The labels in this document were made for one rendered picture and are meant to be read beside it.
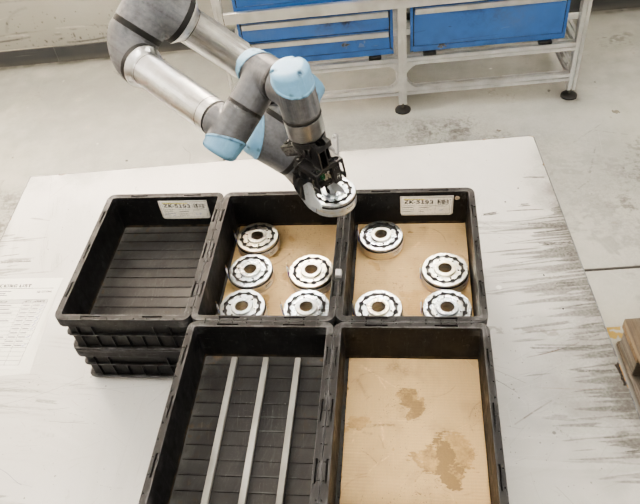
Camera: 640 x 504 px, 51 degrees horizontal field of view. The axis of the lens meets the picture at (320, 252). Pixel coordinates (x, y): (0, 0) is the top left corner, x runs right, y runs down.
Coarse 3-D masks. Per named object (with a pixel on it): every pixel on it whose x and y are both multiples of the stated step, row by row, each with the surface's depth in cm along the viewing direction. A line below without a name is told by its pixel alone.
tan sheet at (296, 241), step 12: (240, 228) 169; (276, 228) 168; (288, 228) 168; (300, 228) 167; (312, 228) 167; (324, 228) 166; (288, 240) 165; (300, 240) 164; (312, 240) 164; (324, 240) 163; (288, 252) 162; (300, 252) 161; (312, 252) 161; (324, 252) 160; (276, 264) 159; (288, 264) 159; (276, 276) 156; (228, 288) 155; (276, 288) 154; (288, 288) 154; (276, 300) 151; (276, 312) 149
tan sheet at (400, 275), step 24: (408, 240) 160; (432, 240) 160; (456, 240) 159; (360, 264) 156; (384, 264) 156; (408, 264) 155; (360, 288) 151; (384, 288) 151; (408, 288) 150; (408, 312) 145
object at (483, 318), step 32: (384, 192) 158; (416, 192) 157; (448, 192) 156; (480, 256) 141; (480, 288) 137; (352, 320) 132; (384, 320) 132; (416, 320) 131; (448, 320) 130; (480, 320) 129
